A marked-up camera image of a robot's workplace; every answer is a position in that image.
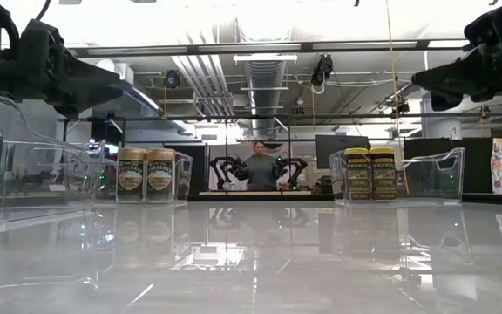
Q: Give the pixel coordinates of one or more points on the grey corrugated ceiling duct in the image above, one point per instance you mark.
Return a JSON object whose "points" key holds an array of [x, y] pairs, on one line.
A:
{"points": [[265, 87]]}

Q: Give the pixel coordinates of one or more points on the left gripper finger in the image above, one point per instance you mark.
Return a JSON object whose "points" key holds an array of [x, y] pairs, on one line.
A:
{"points": [[85, 83], [74, 111]]}

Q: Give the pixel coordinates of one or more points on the person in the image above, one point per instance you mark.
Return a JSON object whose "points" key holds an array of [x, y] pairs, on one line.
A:
{"points": [[259, 172]]}

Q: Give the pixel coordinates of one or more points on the yellow lid spice jar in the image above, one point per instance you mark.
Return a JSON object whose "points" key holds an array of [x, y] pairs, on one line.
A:
{"points": [[357, 174], [383, 174]]}

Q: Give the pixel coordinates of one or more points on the background black robot arm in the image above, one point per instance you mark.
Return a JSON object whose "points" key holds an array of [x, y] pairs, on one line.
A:
{"points": [[229, 168], [292, 168]]}

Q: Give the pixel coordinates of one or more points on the tan lid furikake jar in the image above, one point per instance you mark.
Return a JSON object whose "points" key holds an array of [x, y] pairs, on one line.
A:
{"points": [[160, 174], [131, 174]]}

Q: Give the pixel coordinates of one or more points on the white round column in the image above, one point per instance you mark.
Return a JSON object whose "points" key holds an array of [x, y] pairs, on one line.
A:
{"points": [[442, 124]]}

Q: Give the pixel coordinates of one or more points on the clear plastic bin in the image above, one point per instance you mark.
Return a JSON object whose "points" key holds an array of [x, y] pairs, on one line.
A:
{"points": [[183, 174], [429, 198], [46, 209]]}

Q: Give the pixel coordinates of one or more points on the white ceiling unit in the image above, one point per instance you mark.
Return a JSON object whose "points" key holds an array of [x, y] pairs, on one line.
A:
{"points": [[122, 67]]}

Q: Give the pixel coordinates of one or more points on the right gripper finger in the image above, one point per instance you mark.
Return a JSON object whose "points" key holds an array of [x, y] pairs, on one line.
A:
{"points": [[445, 101], [451, 76]]}

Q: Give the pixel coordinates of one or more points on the black camera on bracket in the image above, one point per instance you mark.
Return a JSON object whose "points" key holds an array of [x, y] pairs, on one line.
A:
{"points": [[323, 70]]}

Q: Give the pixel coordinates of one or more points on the black ceiling-hung camera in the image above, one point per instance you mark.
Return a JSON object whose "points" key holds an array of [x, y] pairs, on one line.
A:
{"points": [[171, 79]]}

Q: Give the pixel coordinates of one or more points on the overhead frame bar with lights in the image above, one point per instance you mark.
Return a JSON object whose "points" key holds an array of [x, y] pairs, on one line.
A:
{"points": [[307, 45]]}

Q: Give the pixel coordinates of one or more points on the black monitor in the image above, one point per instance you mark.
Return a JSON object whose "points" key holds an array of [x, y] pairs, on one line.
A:
{"points": [[340, 150]]}

